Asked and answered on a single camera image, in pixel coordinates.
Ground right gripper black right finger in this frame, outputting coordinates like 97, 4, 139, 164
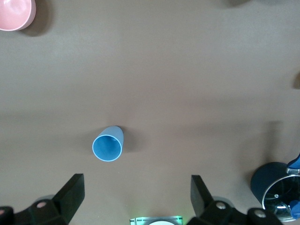
188, 175, 284, 225

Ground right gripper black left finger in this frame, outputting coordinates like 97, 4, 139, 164
0, 173, 85, 225

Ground blue plastic cup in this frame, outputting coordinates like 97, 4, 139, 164
91, 125, 125, 163

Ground dark blue pot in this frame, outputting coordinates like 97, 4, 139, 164
250, 153, 300, 222

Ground glass lid with blue knob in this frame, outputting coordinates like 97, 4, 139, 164
262, 174, 300, 222

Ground brown table cloth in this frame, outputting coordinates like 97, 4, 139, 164
0, 0, 300, 225

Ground pink bowl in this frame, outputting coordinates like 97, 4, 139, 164
0, 0, 37, 31

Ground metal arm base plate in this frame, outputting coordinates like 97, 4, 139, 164
129, 215, 184, 225

